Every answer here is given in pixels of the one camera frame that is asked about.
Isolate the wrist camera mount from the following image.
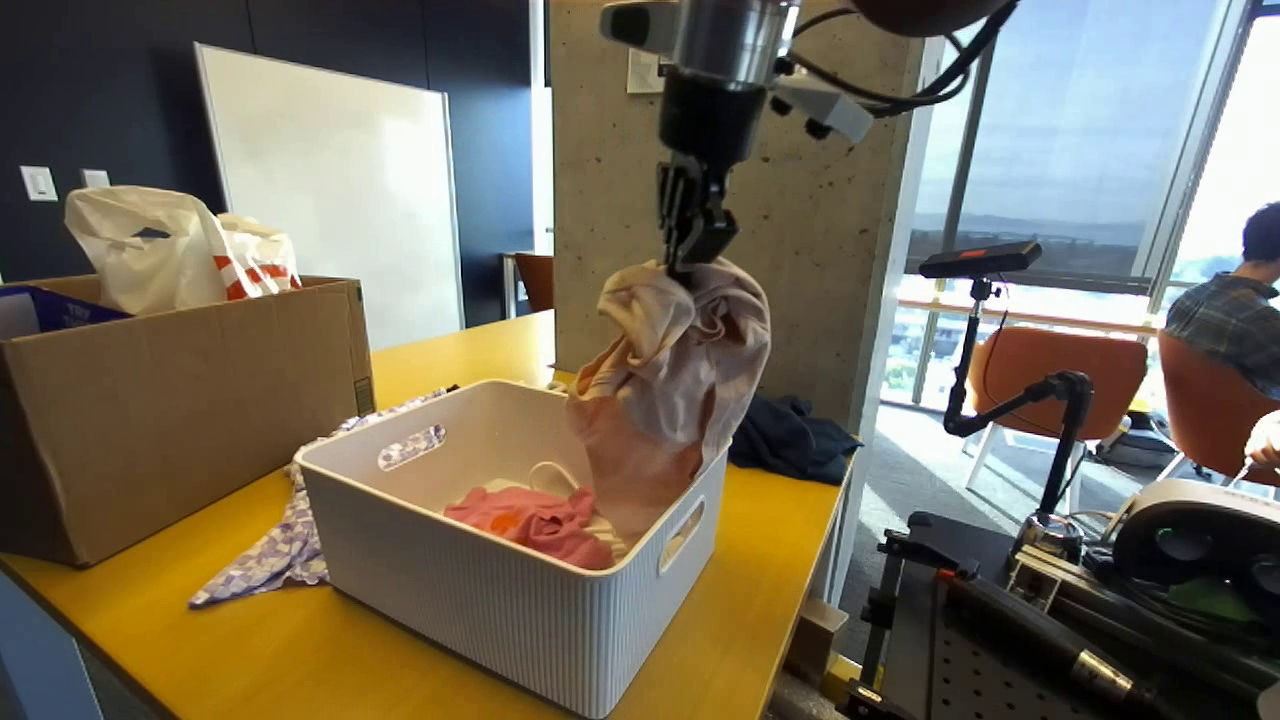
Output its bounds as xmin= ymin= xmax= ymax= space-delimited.
xmin=769 ymin=79 xmax=879 ymax=147

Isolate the peach shirt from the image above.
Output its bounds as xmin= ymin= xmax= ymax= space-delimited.
xmin=568 ymin=255 xmax=776 ymax=537

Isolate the white plastic storage bin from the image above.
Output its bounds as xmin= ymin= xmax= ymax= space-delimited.
xmin=291 ymin=374 xmax=737 ymax=720

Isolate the whiteboard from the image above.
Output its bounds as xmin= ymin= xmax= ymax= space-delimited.
xmin=194 ymin=41 xmax=468 ymax=350

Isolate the white rounded device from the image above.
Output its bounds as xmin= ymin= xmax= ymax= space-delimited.
xmin=1107 ymin=477 xmax=1280 ymax=624

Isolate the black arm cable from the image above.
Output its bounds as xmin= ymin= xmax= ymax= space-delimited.
xmin=783 ymin=0 xmax=1023 ymax=116

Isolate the QR code poster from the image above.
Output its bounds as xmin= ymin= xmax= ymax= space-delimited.
xmin=626 ymin=45 xmax=671 ymax=94

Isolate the white orange plastic bag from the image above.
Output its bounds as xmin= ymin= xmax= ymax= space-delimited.
xmin=60 ymin=178 xmax=308 ymax=320

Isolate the pink cloth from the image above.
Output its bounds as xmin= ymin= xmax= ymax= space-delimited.
xmin=440 ymin=480 xmax=621 ymax=570

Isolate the seated person plaid shirt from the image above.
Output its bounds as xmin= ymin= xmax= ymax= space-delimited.
xmin=1160 ymin=196 xmax=1280 ymax=484

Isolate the blue bag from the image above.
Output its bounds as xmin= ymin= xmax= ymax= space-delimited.
xmin=0 ymin=283 xmax=134 ymax=334

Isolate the black stereo camera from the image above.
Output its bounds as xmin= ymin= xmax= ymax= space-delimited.
xmin=917 ymin=237 xmax=1048 ymax=281

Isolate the brown chair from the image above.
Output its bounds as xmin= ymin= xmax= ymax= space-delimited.
xmin=500 ymin=248 xmax=559 ymax=327

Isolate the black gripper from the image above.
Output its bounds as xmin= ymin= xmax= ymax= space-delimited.
xmin=656 ymin=71 xmax=769 ymax=270

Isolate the black orange bar clamp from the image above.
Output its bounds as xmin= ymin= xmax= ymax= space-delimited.
xmin=853 ymin=523 xmax=983 ymax=720

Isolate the orange chair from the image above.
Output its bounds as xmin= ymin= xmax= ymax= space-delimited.
xmin=960 ymin=324 xmax=1154 ymax=497
xmin=1156 ymin=327 xmax=1280 ymax=492

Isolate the brown cardboard box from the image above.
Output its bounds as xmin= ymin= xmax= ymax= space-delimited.
xmin=0 ymin=270 xmax=380 ymax=570

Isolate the black articulated camera stand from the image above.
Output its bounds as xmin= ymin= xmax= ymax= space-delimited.
xmin=941 ymin=270 xmax=1098 ymax=523

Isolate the purple floral cloth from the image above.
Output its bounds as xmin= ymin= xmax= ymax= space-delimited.
xmin=188 ymin=385 xmax=464 ymax=612

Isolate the black tool with grey grip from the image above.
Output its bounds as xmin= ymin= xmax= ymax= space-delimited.
xmin=932 ymin=570 xmax=1164 ymax=715

